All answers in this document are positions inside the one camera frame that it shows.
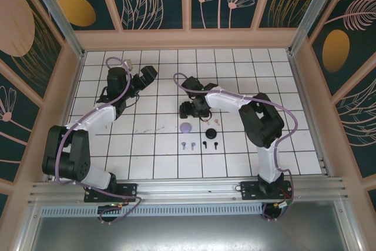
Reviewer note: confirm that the aluminium side rail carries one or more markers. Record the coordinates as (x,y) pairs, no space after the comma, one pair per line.
(310,115)

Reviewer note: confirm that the aluminium mounting rail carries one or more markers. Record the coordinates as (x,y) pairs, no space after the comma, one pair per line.
(188,187)

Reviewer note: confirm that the black earbud charging case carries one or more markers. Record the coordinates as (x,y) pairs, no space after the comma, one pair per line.
(211,134)

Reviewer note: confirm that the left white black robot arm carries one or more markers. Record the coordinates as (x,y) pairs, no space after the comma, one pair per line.
(97,118)

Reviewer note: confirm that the purple earbud charging case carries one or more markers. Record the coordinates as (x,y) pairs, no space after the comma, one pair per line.
(186,127)

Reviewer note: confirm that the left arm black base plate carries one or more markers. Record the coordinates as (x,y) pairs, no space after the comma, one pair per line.
(129,189)

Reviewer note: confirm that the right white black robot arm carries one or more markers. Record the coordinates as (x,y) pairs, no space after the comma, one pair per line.
(226,101)

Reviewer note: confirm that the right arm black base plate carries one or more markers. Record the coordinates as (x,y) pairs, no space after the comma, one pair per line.
(249,189)

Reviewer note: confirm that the yellow power connector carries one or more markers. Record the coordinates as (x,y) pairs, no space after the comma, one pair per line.
(119,205)
(282,204)

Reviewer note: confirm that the aluminium frame post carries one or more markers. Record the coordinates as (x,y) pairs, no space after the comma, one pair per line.
(54,7)
(314,7)

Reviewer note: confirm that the grey metal sheet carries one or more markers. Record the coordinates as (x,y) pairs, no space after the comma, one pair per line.
(188,233)

